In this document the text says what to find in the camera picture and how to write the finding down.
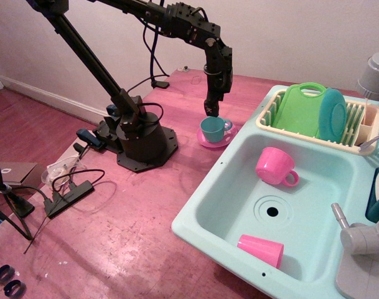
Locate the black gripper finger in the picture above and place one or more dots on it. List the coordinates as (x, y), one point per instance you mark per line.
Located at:
(211, 106)

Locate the black usb hub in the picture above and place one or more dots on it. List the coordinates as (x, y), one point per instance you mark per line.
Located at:
(60, 203)

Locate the pink cup with handle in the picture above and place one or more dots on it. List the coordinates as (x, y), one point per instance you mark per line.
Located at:
(276, 167)

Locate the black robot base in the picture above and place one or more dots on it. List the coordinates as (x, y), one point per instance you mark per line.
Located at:
(138, 139)

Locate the cream dish rack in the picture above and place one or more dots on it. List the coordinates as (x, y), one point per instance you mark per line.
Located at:
(365, 117)

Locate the green cutting board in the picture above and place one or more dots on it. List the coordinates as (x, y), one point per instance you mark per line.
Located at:
(299, 109)

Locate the brown cardboard box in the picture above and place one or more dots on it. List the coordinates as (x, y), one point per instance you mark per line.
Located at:
(18, 174)

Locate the clear plastic container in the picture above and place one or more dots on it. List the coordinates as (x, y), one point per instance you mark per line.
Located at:
(51, 176)

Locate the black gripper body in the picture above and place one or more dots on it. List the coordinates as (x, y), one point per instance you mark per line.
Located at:
(219, 72)

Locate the teal plastic cup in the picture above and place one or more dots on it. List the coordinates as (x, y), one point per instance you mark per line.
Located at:
(214, 128)

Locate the pink plastic tumbler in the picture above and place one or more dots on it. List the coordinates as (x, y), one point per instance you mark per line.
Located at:
(268, 251)

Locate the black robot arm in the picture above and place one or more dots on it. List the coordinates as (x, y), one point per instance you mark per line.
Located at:
(179, 20)

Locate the pink plastic saucer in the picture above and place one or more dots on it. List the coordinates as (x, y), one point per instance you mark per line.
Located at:
(228, 137)

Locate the blue black clamp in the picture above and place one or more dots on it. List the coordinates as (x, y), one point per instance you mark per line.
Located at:
(84, 135)

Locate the light teal toy sink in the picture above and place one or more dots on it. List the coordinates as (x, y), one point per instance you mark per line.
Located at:
(232, 200)

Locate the grey toy faucet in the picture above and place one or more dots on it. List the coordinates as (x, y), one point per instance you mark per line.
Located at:
(357, 239)

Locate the teal plastic plate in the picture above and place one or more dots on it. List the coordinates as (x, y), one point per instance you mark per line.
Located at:
(332, 116)

